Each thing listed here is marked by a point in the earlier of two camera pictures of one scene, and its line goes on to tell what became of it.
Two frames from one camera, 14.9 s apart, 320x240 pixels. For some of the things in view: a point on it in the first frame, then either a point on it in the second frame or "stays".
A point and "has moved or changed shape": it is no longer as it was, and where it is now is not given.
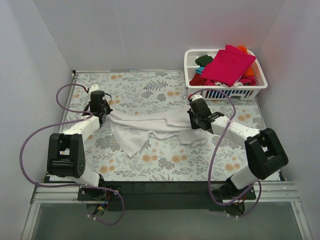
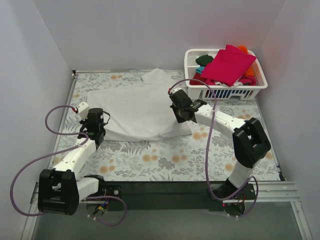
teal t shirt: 199,69 stays
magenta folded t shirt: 227,65 stays
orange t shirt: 250,71 stays
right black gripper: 197,121 → 178,113
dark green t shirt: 202,61 stays
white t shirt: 132,129 has moved or changed shape
